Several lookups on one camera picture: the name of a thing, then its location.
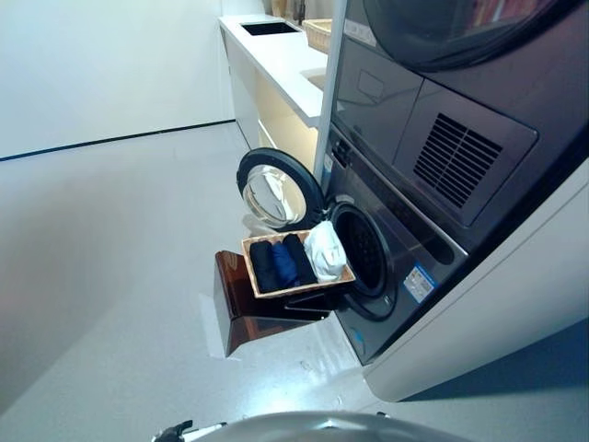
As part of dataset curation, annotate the glossy brown stool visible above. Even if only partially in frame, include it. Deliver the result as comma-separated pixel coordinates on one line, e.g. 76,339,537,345
211,250,332,358

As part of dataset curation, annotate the white laundry counter cabinet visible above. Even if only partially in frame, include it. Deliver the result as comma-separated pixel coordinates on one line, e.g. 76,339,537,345
217,15,332,167

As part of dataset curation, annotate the dark grey washing machine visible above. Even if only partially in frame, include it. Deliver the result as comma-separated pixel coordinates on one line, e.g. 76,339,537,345
315,122,469,367
363,157,589,403

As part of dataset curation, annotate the woven wicker tray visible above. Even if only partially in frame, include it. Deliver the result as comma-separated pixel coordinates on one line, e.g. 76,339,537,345
301,17,332,50

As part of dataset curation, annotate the dark navy rolled garment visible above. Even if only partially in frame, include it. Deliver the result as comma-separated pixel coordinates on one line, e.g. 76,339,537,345
282,234,318,285

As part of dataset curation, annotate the round glass washing machine door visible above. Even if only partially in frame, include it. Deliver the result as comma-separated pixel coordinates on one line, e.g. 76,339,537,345
235,146,326,232

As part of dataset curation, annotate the rectangular wicker laundry basket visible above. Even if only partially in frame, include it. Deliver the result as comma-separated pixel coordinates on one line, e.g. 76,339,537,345
241,229,356,299

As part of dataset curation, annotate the dark grey stacked dryer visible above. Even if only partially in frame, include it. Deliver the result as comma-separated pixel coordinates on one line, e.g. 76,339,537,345
329,0,589,255

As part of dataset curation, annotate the black recessed sink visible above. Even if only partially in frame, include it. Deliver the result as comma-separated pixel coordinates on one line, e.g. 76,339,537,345
239,21,302,37

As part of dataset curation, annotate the blue energy label sticker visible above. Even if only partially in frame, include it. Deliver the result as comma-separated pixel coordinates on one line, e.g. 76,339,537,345
404,262,435,303

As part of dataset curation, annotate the black rolled garment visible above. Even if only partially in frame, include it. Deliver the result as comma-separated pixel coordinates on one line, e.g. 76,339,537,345
248,240,281,293

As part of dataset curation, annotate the white crumpled garment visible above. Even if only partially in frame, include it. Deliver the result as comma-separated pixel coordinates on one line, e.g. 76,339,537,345
304,220,347,283

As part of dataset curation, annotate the white vertical cabinet panel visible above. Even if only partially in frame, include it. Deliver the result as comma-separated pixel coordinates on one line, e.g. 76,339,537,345
312,0,347,180

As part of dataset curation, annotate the blue rolled garment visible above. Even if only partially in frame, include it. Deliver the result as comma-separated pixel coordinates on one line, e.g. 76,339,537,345
271,241,302,288

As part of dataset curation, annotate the silver robot torso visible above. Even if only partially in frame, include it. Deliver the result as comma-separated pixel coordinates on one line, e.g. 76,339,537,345
151,411,461,442

